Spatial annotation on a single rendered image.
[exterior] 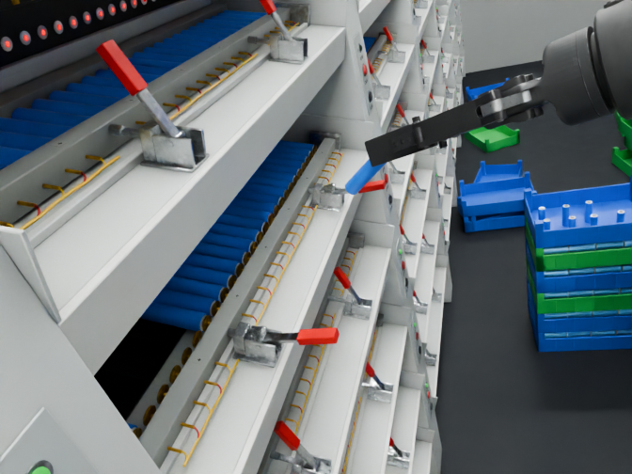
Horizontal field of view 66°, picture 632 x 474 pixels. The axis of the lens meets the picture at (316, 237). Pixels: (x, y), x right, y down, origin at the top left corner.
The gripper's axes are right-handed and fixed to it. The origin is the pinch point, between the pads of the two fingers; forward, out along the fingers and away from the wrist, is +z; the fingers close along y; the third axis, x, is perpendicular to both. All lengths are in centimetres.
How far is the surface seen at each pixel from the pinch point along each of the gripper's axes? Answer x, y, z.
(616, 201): 33, -112, 2
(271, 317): 12.5, 17.8, 9.4
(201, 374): 13.3, 28.1, 7.7
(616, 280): 51, -98, 5
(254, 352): 13.8, 22.8, 7.1
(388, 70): -19, -58, 30
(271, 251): 6.8, 12.8, 11.8
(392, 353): 36, -23, 28
